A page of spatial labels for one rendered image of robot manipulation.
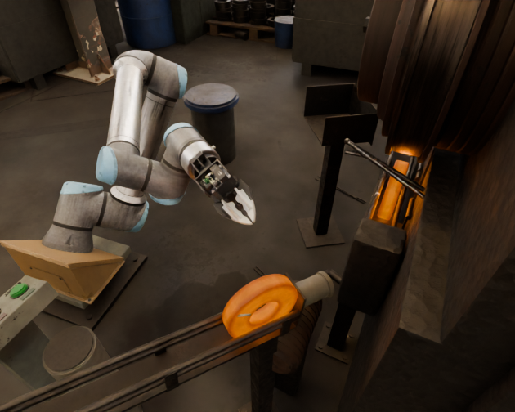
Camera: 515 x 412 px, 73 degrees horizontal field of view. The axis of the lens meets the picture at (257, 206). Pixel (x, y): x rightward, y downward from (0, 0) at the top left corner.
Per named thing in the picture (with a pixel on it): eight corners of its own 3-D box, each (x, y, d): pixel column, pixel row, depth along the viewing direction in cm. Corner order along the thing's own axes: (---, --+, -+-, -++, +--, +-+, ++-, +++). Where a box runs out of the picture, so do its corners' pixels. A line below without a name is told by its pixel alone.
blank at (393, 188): (410, 157, 94) (398, 154, 95) (407, 172, 81) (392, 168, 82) (393, 208, 101) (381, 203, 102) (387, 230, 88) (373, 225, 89)
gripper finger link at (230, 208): (231, 223, 70) (210, 197, 76) (244, 235, 75) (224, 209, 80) (243, 212, 70) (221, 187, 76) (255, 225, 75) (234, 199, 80)
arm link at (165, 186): (139, 184, 100) (153, 146, 95) (177, 194, 106) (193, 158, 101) (141, 202, 93) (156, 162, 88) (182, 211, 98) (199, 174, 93)
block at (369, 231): (384, 294, 89) (413, 230, 73) (378, 320, 84) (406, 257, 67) (343, 279, 92) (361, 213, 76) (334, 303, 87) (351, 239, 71)
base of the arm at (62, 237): (29, 241, 138) (36, 217, 138) (66, 240, 156) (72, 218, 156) (69, 254, 133) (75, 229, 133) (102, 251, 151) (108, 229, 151)
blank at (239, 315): (270, 336, 77) (263, 324, 79) (311, 286, 72) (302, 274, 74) (215, 343, 66) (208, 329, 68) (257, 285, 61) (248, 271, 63)
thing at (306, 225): (329, 208, 194) (354, 82, 145) (346, 244, 175) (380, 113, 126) (293, 212, 192) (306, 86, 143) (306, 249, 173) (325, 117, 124)
